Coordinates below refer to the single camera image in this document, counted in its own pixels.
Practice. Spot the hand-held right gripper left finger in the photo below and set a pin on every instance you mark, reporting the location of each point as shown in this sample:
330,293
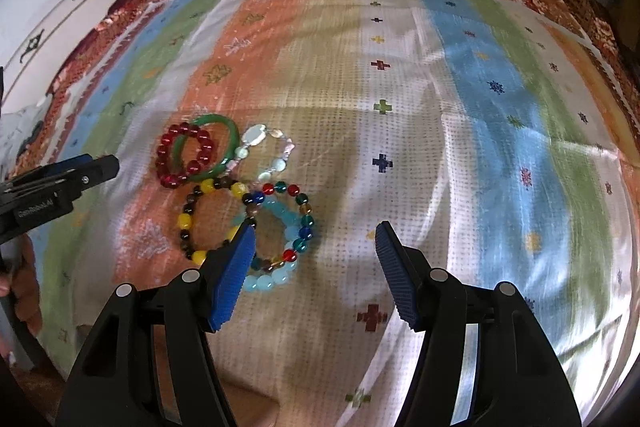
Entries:
232,277

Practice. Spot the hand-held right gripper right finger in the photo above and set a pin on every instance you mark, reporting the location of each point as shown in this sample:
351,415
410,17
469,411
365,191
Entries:
395,277

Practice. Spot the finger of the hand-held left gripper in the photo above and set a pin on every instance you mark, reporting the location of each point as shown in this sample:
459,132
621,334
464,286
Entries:
70,164
97,172

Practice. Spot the green jade bangle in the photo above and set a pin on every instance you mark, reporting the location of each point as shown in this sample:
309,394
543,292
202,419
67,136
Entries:
232,142

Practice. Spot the person's left hand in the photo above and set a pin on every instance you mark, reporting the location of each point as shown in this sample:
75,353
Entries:
27,292

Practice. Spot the white patterned cloth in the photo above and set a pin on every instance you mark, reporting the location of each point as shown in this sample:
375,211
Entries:
20,137

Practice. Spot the striped patterned blanket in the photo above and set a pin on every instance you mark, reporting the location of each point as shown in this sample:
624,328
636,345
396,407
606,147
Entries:
400,157

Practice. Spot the white cabinet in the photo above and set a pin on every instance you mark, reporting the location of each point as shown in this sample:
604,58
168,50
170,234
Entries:
60,7

